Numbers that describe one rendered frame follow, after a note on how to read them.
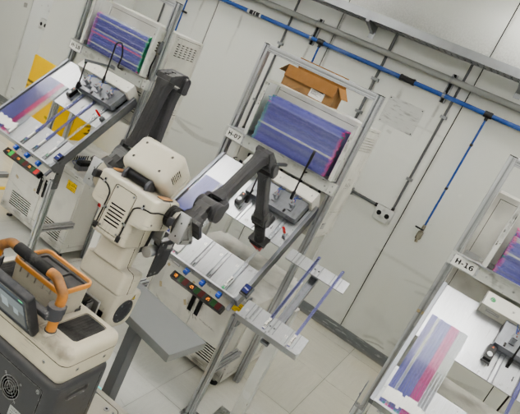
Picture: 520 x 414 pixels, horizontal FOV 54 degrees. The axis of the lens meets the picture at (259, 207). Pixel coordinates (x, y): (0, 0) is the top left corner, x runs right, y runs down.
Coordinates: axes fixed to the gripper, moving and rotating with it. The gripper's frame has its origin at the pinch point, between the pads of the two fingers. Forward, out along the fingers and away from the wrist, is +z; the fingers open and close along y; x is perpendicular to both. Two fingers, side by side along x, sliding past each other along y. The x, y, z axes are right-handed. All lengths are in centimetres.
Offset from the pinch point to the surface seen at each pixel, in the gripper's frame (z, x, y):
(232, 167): -2, -35, 48
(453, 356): 0, -9, -106
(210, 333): 57, 32, 8
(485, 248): -13, -65, -94
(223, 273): 3.8, 21.7, 6.1
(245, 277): 3.2, 16.4, -4.2
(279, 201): -7.6, -28.0, 7.5
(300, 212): -7.7, -28.8, -5.6
